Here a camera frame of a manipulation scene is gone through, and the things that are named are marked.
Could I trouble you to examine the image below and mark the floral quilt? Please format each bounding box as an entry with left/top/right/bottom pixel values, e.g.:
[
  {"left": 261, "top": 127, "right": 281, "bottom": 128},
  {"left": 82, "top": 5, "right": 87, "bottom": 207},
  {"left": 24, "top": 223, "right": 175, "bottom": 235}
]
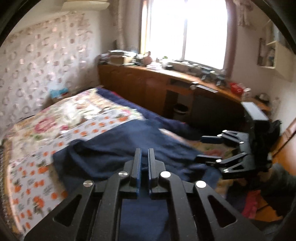
[{"left": 3, "top": 88, "right": 144, "bottom": 163}]

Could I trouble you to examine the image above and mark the white wall shelf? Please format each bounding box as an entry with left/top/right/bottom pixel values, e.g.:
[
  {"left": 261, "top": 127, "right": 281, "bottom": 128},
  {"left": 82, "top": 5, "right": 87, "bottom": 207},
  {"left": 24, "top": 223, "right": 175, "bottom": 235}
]
[{"left": 257, "top": 20, "right": 295, "bottom": 82}]

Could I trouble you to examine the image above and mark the circle patterned sheer curtain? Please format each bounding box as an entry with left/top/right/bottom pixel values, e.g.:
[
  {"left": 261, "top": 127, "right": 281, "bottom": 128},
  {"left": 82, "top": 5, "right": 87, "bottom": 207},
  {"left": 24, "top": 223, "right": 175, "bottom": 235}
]
[{"left": 1, "top": 14, "right": 97, "bottom": 135}]

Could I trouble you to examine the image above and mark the window with brown frame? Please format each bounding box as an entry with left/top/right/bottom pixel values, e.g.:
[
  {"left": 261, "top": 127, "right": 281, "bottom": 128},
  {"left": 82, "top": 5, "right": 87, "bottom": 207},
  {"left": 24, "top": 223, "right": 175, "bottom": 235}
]
[{"left": 140, "top": 1, "right": 237, "bottom": 77}]

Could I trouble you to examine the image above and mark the pink piggy bank figurine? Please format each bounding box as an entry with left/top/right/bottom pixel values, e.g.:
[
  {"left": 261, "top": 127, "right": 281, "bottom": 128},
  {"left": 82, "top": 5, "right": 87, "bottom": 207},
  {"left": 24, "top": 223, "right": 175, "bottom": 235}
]
[{"left": 143, "top": 51, "right": 153, "bottom": 66}]

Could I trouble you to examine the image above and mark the wall air conditioner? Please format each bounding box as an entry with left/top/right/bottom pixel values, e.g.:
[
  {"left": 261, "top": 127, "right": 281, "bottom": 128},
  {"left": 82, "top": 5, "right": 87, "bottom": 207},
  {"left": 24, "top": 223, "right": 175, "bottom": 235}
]
[{"left": 61, "top": 1, "right": 110, "bottom": 11}]

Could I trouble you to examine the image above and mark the stack of papers and books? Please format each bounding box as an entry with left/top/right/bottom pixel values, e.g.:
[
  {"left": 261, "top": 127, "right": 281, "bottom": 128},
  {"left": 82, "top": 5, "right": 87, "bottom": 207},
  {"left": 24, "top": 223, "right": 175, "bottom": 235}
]
[{"left": 98, "top": 50, "right": 137, "bottom": 66}]

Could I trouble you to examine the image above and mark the tied beige window curtain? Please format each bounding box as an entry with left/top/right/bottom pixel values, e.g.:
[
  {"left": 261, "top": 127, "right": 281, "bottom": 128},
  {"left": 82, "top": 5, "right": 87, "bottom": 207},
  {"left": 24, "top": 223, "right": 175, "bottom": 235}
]
[{"left": 109, "top": 0, "right": 126, "bottom": 50}]

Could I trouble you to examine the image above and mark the orange fruit print bedsheet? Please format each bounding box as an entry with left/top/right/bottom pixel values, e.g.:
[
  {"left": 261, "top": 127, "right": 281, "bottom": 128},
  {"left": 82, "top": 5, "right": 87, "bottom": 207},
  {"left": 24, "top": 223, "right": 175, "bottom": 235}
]
[{"left": 7, "top": 109, "right": 144, "bottom": 237}]

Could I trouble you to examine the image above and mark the long wooden cabinet desk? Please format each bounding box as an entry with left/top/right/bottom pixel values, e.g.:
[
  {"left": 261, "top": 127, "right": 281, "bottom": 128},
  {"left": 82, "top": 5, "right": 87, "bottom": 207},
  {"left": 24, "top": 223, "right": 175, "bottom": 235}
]
[{"left": 98, "top": 63, "right": 271, "bottom": 133}]

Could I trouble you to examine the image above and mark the tissue box with blue bag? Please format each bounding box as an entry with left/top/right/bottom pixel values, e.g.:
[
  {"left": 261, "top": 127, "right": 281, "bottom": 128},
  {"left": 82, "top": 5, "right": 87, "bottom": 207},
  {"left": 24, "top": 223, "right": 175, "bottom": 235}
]
[{"left": 50, "top": 88, "right": 69, "bottom": 99}]

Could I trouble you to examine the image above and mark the navy printed t-shirt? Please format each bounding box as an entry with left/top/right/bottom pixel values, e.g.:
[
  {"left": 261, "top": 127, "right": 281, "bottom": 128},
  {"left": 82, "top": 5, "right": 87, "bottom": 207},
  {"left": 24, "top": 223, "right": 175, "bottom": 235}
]
[{"left": 53, "top": 120, "right": 220, "bottom": 240}]

